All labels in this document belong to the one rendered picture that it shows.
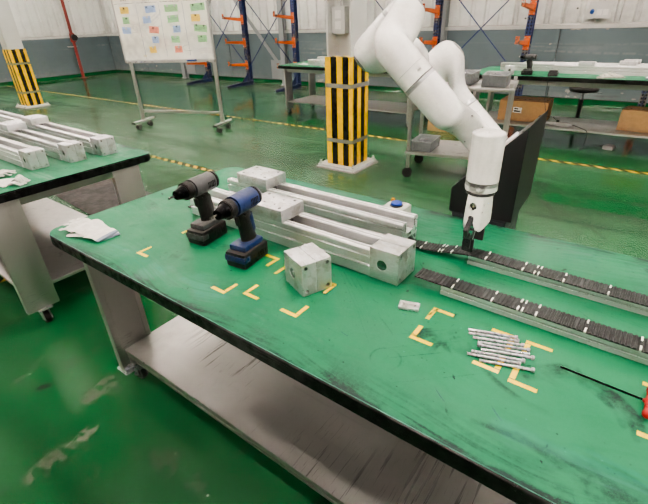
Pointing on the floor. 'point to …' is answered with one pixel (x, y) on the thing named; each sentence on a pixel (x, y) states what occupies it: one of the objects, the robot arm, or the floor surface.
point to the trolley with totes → (491, 81)
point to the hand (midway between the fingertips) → (472, 241)
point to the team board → (167, 41)
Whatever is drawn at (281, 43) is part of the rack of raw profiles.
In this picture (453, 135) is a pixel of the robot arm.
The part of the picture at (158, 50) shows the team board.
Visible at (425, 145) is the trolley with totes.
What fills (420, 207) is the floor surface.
